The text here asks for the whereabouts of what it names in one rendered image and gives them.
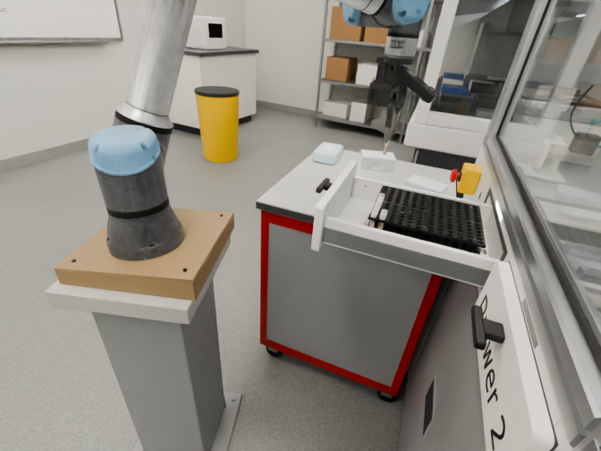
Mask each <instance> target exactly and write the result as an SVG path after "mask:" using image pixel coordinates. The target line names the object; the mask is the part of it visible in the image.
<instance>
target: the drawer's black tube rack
mask: <svg viewBox="0 0 601 451"><path fill-rule="evenodd" d="M388 190H389V192H388V193H387V196H386V198H385V200H384V205H383V207H382V209H386V210H387V215H386V218H385V220H381V219H379V217H380V214H379V215H378V219H377V221H376V223H375V226H374V228H377V227H378V222H380V223H384V228H383V230H384V231H387V232H391V233H395V234H401V235H405V236H409V237H412V238H416V239H420V240H423V241H426V242H430V243H436V244H440V245H443V246H447V247H451V248H454V249H458V250H462V251H468V252H471V253H475V254H478V255H480V252H479V247H480V248H484V249H485V248H486V246H487V245H486V240H485V235H484V229H483V224H482V218H481V213H480V207H479V206H476V205H471V204H468V203H463V202H459V201H455V200H448V199H443V198H438V197H435V196H430V195H426V194H422V193H417V192H414V191H405V190H402V189H397V188H393V187H390V189H388ZM382 209H381V211H382ZM381 211H380V213H381Z"/></svg>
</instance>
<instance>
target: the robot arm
mask: <svg viewBox="0 0 601 451"><path fill-rule="evenodd" d="M197 1H198V0H146V3H145V8H144V13H143V17H142V22H141V26H140V34H139V39H138V44H137V48H136V53H135V57H134V62H133V67H132V71H131V79H130V84H129V88H128V93H127V98H126V101H125V102H124V103H122V104H121V105H119V106H117V107H116V109H115V113H114V122H113V126H112V127H108V128H105V129H104V130H100V131H98V132H95V133H94V134H93V135H92V136H91V137H90V138H89V143H88V146H89V159H90V161H91V164H92V165H93V166H94V169H95V172H96V176H97V180H98V184H99V187H100V190H101V193H102V196H103V199H104V202H105V205H106V210H107V214H108V222H107V236H106V244H107V247H108V250H109V252H110V254H111V255H112V256H114V257H115V258H117V259H119V260H128V261H139V260H151V259H154V258H157V257H160V256H163V255H165V254H167V253H169V252H170V251H173V250H174V249H176V248H177V247H178V246H179V245H180V244H181V243H182V241H183V239H184V232H183V227H182V223H181V222H180V220H178V218H177V216H176V215H175V213H174V211H173V209H172V207H171V205H170V202H169V198H168V192H167V188H166V183H165V174H164V166H165V157H166V154H167V150H168V145H169V141H170V138H171V135H172V130H173V127H174V125H173V123H172V121H171V120H170V118H169V112H170V108H171V104H172V101H173V97H174V91H175V87H176V83H177V80H178V76H179V72H180V69H181V65H182V59H183V55H184V51H185V48H186V44H187V40H188V36H189V33H190V26H191V23H192V19H193V15H194V12H195V8H196V4H197ZM335 1H338V2H340V3H342V4H343V18H344V21H345V22H346V23H347V24H349V25H354V26H357V27H359V26H363V27H374V28H385V29H388V33H387V36H390V37H387V39H386V44H385V55H386V56H381V57H377V61H376V63H378V66H377V75H376V79H375V78H373V79H374V80H373V79H372V82H371V83H370V85H369V91H368V101H367V104H370V105H373V106H379V107H381V106H387V108H385V109H383V110H382V112H381V115H380V116H379V117H378V118H377V119H374V120H372V122H371V126H372V127H373V128H375V129H377V130H379V131H380V132H382V133H383V134H384V142H385V143H387V142H388V141H389V140H390V139H392V137H393V136H394V133H395V131H396V128H397V125H398V123H399V121H400V118H401V115H402V110H403V106H404V101H405V99H406V95H407V88H406V87H407V86H408V87H409V88H410V89H411V90H412V91H413V92H415V93H416V94H417V95H418V96H419V97H420V99H421V100H422V101H424V102H426V103H431V102H433V101H434V100H435V99H436V98H437V96H438V94H437V93H436V91H435V89H434V88H433V87H431V86H428V85H427V84H426V83H425V82H424V81H423V80H422V79H420V78H419V77H418V76H417V75H416V74H415V73H413V72H412V71H411V70H410V69H408V68H407V67H406V66H403V65H404V64H412V62H413V58H412V57H414V56H415V54H416V49H417V45H418V41H419V34H420V29H421V25H422V21H423V17H424V16H425V15H426V13H427V11H428V9H429V7H430V4H431V0H335ZM394 67H395V69H394Z"/></svg>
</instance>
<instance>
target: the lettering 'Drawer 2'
mask: <svg viewBox="0 0 601 451"><path fill-rule="evenodd" d="M485 299H486V308H485V310H484V312H483V316H484V314H485V312H486V309H487V294H486V295H485V297H484V299H483V301H482V303H481V304H480V307H481V306H482V304H483V302H484V300H485ZM489 345H490V340H489V342H488V344H487V348H488V347H489ZM487 348H486V350H485V352H484V355H483V360H484V359H485V358H486V357H487V360H486V362H485V365H484V369H485V368H486V367H487V366H488V365H489V364H490V363H491V362H492V361H493V358H492V359H491V360H490V361H489V362H487V361H488V358H489V356H490V354H491V349H490V350H489V351H488V352H487ZM491 372H492V373H493V381H492V383H491V375H490V373H491ZM488 376H489V382H490V388H491V387H492V386H493V384H494V381H495V372H494V370H493V369H491V370H490V371H489V372H488V374H487V378H486V390H487V393H488V388H487V379H488ZM493 396H495V401H497V400H498V397H497V393H496V388H495V390H494V391H493V393H492V394H491V396H490V397H489V398H488V400H487V403H489V402H490V400H491V399H492V397H493ZM501 419H502V422H503V432H502V434H501V435H499V434H497V433H496V432H495V431H494V430H493V429H491V430H490V432H491V441H492V450H493V451H494V449H495V447H494V439H493V435H494V436H495V437H497V438H498V439H500V440H501V439H503V437H504V433H505V422H504V416H503V415H501Z"/></svg>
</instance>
